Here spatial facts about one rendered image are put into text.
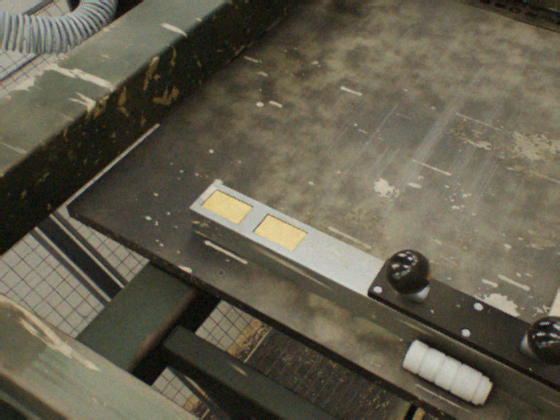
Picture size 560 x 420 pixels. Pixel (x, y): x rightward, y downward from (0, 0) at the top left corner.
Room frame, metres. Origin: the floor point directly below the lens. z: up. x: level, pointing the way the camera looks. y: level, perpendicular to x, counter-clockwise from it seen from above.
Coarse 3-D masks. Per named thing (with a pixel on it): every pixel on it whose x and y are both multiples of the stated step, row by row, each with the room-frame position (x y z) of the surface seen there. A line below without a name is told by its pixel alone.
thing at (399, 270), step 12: (396, 252) 0.49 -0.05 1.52; (408, 252) 0.48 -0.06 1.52; (396, 264) 0.48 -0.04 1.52; (408, 264) 0.47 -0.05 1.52; (420, 264) 0.47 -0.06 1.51; (396, 276) 0.47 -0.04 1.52; (408, 276) 0.47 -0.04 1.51; (420, 276) 0.47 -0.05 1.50; (396, 288) 0.48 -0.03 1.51; (408, 288) 0.47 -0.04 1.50; (420, 288) 0.47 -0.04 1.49; (420, 300) 0.56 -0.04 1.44
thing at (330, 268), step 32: (224, 192) 0.71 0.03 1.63; (192, 224) 0.71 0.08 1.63; (224, 224) 0.67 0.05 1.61; (256, 224) 0.67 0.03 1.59; (288, 224) 0.67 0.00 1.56; (256, 256) 0.67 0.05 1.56; (288, 256) 0.63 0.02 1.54; (320, 256) 0.63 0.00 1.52; (352, 256) 0.63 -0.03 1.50; (320, 288) 0.63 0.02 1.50; (352, 288) 0.59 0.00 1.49; (384, 320) 0.59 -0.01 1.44; (416, 320) 0.56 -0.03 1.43; (448, 352) 0.55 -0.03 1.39; (512, 384) 0.52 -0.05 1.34
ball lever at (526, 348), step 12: (540, 324) 0.42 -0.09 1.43; (552, 324) 0.42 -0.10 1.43; (528, 336) 0.43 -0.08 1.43; (540, 336) 0.42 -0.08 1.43; (552, 336) 0.41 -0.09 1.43; (528, 348) 0.51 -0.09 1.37; (540, 348) 0.42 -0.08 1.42; (552, 348) 0.41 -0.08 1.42; (540, 360) 0.42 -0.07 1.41; (552, 360) 0.41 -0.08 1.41
